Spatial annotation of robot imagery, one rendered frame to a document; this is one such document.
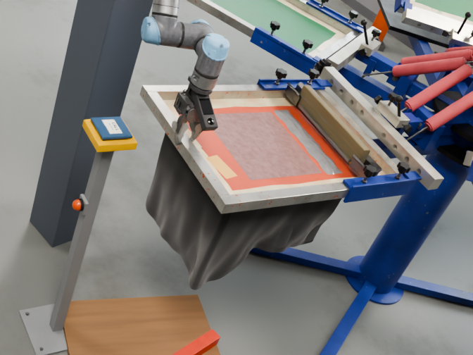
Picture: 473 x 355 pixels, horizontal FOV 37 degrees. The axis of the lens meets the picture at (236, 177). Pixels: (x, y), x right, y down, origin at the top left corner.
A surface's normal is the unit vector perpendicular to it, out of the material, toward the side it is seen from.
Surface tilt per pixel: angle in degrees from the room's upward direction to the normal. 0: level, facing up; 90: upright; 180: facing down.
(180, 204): 93
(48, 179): 90
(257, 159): 1
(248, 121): 1
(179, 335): 0
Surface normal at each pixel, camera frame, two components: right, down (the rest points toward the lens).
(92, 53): -0.67, 0.25
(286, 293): 0.32, -0.75
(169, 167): -0.83, 0.11
